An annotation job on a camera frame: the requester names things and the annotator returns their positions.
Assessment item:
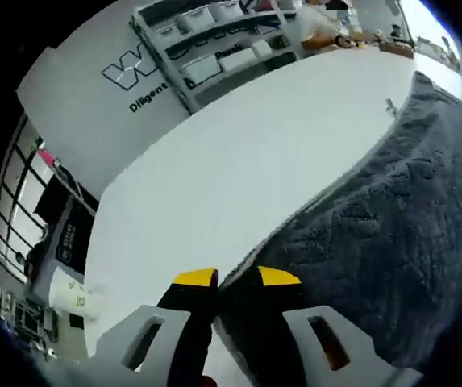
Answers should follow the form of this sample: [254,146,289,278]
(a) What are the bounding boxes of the grey towel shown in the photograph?
[219,70,462,370]

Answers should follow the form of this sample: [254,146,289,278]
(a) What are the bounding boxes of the white paper cup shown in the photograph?
[48,268,103,320]

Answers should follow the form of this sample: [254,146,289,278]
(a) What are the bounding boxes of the black cabinet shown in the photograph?
[55,201,95,276]

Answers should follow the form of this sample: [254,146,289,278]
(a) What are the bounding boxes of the black monitor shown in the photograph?
[32,175,99,227]

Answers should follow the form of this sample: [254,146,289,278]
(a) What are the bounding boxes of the pink flag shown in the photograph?
[36,148,59,168]

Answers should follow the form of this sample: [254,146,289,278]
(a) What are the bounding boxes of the group of white storage boxes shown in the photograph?
[149,0,275,89]

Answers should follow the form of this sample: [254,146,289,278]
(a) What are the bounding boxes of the grey metal shelf unit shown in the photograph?
[131,0,301,114]

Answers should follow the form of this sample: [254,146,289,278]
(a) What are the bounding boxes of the wooden tray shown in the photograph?
[377,39,416,58]

